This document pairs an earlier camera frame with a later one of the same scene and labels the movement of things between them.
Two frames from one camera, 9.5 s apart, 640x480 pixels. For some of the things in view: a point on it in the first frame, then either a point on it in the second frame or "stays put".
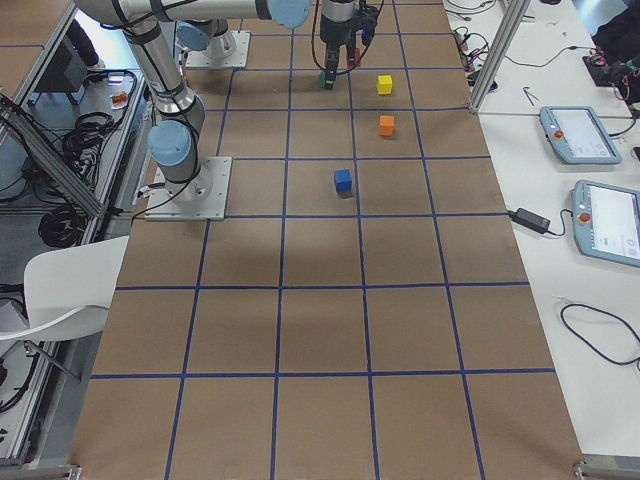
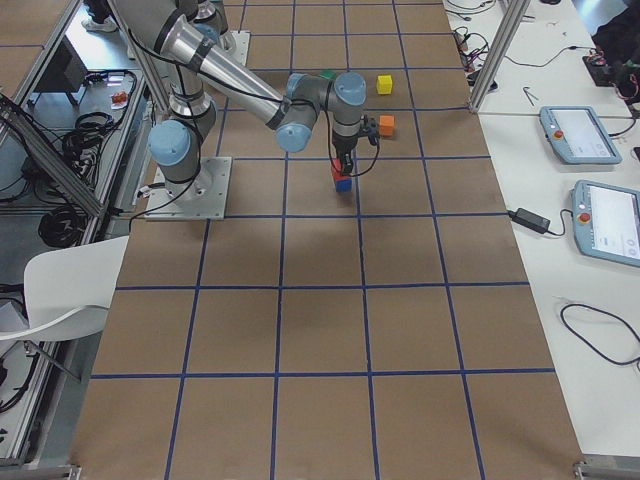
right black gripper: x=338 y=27 -> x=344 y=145
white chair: x=69 y=290 stays put
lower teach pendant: x=606 y=221 stays put
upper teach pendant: x=579 y=135 stays put
